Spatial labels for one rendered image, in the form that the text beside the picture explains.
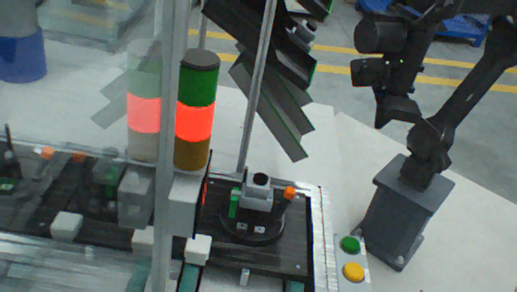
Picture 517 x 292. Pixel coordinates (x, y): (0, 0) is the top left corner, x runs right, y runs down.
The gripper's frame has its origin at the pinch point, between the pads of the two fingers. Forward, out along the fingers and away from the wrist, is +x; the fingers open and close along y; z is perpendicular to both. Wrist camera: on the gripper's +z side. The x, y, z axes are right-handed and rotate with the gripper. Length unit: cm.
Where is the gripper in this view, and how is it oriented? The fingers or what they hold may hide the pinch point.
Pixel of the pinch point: (383, 113)
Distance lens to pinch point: 85.8
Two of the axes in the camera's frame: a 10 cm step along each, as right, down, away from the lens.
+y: -0.7, 5.8, -8.1
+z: -9.8, -1.9, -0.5
